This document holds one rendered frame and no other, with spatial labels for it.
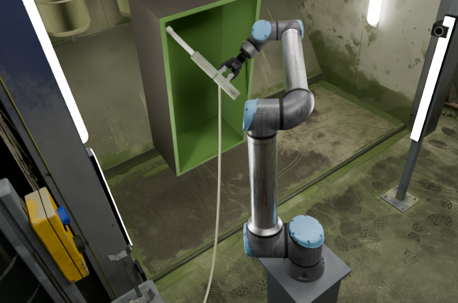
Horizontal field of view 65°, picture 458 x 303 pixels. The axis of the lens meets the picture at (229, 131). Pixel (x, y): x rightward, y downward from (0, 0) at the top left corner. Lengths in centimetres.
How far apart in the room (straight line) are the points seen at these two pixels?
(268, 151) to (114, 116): 212
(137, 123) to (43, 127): 192
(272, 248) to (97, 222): 79
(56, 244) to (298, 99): 87
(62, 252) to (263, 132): 73
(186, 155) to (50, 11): 138
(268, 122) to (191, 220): 165
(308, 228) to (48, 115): 111
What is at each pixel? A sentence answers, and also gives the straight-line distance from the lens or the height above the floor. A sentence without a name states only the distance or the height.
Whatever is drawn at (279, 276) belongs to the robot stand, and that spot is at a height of 64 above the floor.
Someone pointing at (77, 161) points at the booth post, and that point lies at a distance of 153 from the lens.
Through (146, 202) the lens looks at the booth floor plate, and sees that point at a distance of 300.
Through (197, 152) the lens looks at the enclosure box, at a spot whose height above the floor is 48.
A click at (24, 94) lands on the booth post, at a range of 136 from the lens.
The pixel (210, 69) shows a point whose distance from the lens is 180.
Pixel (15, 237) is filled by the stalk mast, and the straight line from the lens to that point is 101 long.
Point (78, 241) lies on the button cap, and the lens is 110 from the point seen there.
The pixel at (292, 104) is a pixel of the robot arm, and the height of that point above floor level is 148.
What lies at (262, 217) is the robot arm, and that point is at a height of 100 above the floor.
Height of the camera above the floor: 218
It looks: 37 degrees down
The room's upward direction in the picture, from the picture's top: 6 degrees counter-clockwise
